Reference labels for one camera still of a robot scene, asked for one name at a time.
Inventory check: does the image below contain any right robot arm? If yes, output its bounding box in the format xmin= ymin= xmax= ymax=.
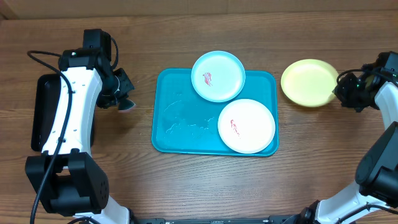
xmin=286 ymin=51 xmax=397 ymax=223

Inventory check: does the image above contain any teal plastic serving tray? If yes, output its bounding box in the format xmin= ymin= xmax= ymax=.
xmin=151 ymin=68 xmax=279 ymax=157

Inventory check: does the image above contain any yellow green plate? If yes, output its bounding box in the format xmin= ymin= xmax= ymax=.
xmin=280 ymin=59 xmax=338 ymax=108

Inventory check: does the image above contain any white plate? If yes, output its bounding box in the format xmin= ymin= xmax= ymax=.
xmin=218 ymin=99 xmax=276 ymax=154

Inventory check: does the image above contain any light blue plate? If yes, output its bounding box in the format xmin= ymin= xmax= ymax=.
xmin=191 ymin=50 xmax=246 ymax=103

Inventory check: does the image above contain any black rectangular plastic bin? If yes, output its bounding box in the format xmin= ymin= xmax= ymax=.
xmin=31 ymin=71 xmax=102 ymax=156

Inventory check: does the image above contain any green and pink sponge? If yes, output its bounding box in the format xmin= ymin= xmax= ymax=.
xmin=118 ymin=98 xmax=136 ymax=111

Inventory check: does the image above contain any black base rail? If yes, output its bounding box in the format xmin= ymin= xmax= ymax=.
xmin=131 ymin=215 xmax=300 ymax=224

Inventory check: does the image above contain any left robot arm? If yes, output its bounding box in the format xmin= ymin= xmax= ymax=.
xmin=25 ymin=29 xmax=134 ymax=223

